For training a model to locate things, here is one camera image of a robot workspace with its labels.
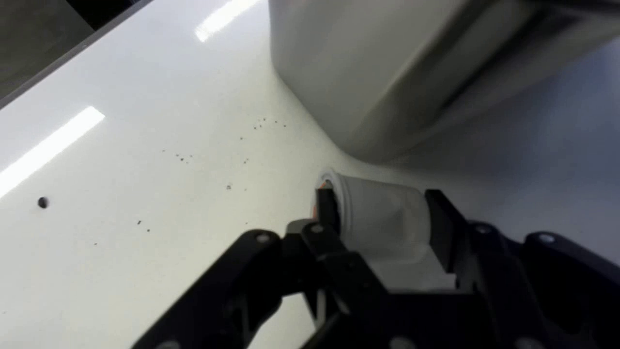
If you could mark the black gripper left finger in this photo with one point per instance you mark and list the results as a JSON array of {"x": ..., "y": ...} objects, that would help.
[{"x": 272, "y": 278}]

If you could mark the white coffee pod green lid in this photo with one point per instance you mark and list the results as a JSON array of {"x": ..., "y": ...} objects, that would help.
[{"x": 385, "y": 216}]

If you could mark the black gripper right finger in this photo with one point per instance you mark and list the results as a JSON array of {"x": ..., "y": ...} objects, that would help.
[{"x": 517, "y": 292}]

